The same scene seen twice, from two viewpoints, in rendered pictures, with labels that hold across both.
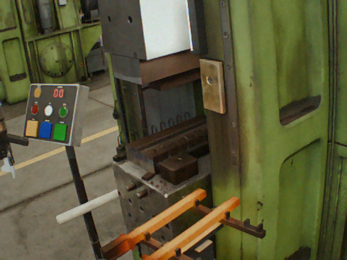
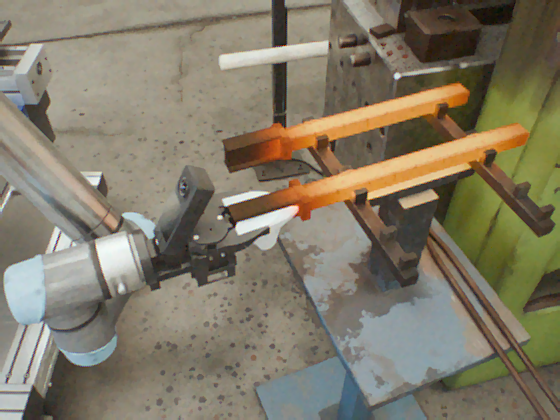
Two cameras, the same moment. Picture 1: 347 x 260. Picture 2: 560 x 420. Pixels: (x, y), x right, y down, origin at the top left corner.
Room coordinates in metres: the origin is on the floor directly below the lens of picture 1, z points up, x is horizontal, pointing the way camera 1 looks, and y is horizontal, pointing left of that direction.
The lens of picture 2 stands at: (0.33, -0.05, 1.49)
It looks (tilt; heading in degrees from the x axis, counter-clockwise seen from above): 47 degrees down; 21
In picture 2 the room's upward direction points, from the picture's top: straight up
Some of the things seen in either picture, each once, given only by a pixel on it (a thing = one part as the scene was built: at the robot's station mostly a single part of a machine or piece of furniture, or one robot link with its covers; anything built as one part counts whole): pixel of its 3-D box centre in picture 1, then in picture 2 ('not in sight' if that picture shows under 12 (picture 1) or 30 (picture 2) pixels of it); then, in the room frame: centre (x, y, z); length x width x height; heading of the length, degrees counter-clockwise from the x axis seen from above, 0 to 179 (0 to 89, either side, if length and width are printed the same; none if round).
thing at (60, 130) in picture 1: (61, 132); not in sight; (1.71, 0.52, 1.01); 0.07 x 0.05 x 0.07; 61
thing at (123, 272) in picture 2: not in sight; (123, 264); (0.64, 0.28, 0.95); 0.08 x 0.05 x 0.08; 44
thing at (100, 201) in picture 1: (95, 203); (292, 53); (1.69, 0.43, 0.62); 0.44 x 0.05 x 0.05; 126
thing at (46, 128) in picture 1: (46, 130); not in sight; (1.76, 0.61, 1.01); 0.07 x 0.05 x 0.07; 61
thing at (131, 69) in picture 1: (171, 55); not in sight; (1.59, -0.02, 1.32); 0.42 x 0.20 x 0.10; 126
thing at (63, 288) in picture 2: not in sight; (59, 284); (0.59, 0.34, 0.95); 0.11 x 0.08 x 0.09; 134
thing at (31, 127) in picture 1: (32, 128); not in sight; (1.81, 0.70, 1.01); 0.07 x 0.05 x 0.07; 61
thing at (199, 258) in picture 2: not in sight; (185, 247); (0.70, 0.22, 0.94); 0.12 x 0.08 x 0.09; 134
